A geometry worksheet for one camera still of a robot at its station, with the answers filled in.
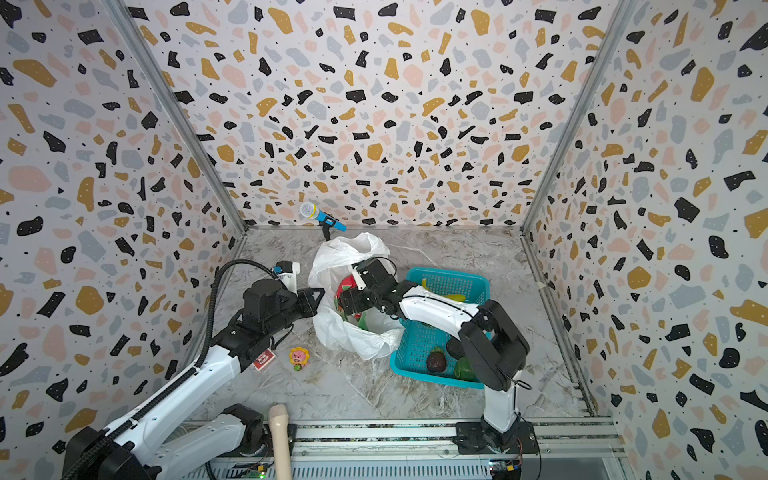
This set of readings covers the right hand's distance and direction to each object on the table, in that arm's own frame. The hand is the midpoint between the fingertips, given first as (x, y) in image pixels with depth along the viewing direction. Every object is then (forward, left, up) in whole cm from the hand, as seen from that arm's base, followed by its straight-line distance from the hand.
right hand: (345, 290), depth 85 cm
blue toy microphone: (+21, +12, +11) cm, 27 cm away
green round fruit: (-20, -33, -7) cm, 39 cm away
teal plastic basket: (-11, -22, -15) cm, 29 cm away
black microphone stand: (+24, +10, +1) cm, 26 cm away
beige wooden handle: (-34, +13, -10) cm, 38 cm away
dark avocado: (-12, -32, -11) cm, 35 cm away
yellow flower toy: (-16, +12, -10) cm, 22 cm away
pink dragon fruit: (+2, -1, +1) cm, 2 cm away
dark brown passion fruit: (-16, -26, -9) cm, 32 cm away
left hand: (-4, +4, +8) cm, 9 cm away
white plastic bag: (0, 0, +17) cm, 17 cm away
